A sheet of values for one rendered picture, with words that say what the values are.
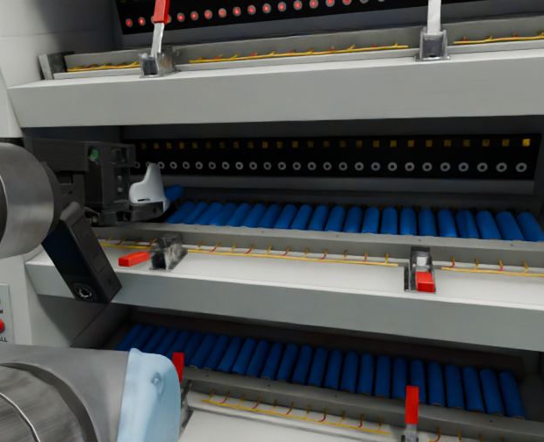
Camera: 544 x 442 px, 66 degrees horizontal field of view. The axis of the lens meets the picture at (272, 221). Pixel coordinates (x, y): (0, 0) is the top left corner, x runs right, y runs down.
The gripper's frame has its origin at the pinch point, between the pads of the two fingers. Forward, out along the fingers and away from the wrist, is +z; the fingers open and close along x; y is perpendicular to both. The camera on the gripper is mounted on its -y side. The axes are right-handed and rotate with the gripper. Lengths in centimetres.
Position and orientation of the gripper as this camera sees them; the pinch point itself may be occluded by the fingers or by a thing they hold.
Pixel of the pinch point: (153, 206)
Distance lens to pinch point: 55.6
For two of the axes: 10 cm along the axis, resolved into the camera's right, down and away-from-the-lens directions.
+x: -9.5, -0.5, 2.9
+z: 3.0, -1.1, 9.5
